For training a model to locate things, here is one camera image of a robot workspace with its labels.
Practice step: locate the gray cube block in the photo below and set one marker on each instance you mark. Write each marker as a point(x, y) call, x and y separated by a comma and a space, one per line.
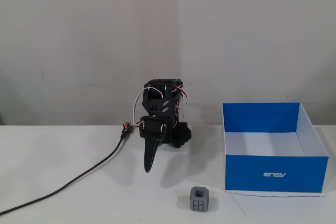
point(198, 199)

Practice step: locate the small controller board red LED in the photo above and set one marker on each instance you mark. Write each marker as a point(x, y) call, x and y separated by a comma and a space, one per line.
point(126, 127)

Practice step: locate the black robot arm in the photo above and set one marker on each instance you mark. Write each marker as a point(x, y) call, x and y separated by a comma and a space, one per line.
point(157, 103)

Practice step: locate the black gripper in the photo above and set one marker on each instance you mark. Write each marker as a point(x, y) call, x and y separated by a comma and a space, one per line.
point(151, 129)

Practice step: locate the blue and white cardboard box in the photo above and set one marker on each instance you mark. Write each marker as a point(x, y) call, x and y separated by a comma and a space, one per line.
point(275, 172)

